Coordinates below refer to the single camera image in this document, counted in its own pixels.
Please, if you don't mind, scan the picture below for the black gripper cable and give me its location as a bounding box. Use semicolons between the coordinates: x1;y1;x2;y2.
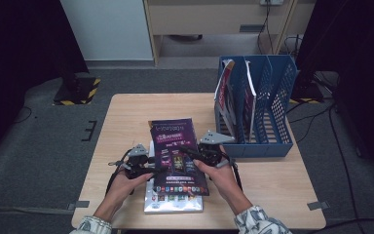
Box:
222;151;243;193
105;147;134;196

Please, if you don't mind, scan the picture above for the white picture book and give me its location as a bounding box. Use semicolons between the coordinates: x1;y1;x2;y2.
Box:
143;139;205;215

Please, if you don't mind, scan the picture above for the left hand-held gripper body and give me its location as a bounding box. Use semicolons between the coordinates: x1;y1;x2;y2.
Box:
120;143;150;179

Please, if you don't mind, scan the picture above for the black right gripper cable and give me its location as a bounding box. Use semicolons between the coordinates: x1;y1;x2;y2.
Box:
222;151;243;193

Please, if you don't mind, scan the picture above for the long black floor cable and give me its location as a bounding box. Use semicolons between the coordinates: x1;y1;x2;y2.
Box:
327;97;361;234

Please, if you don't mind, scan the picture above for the black stand base striped edge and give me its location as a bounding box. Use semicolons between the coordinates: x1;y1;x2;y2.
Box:
52;72;101;106
288;81;325;105

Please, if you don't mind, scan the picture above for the dark curtain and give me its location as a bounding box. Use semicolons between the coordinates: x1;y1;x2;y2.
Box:
295;0;374;186
0;0;91;164

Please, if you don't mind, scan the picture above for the beige wooden cabinet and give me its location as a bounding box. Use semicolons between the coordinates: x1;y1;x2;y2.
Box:
142;0;316;67

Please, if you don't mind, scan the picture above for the black cabinet cable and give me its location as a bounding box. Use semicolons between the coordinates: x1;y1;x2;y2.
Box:
256;0;276;55

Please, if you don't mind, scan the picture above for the person's right hand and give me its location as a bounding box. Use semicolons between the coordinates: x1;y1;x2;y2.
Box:
193;145;251;213

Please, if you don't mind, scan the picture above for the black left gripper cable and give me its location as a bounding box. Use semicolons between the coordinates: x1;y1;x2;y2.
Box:
105;147;134;196

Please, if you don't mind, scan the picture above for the thin black floor cable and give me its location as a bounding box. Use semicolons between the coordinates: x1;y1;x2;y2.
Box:
13;106;33;125

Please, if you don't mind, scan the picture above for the black magazine with red cards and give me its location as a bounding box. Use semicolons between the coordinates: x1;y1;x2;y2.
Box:
213;58;242;144

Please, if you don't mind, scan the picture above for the grey drawer handle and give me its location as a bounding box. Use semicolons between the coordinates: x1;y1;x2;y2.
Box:
239;23;267;33

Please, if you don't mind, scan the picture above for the person's left hand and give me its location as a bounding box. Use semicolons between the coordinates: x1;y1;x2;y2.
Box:
100;169;155;219

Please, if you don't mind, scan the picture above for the white panel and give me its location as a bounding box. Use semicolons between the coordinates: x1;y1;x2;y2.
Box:
60;0;154;61

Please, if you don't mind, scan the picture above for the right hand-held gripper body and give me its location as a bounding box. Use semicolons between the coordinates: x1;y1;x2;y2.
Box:
196;130;237;169

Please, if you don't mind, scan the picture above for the blue file rack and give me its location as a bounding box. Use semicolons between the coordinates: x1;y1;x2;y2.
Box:
213;54;299;159

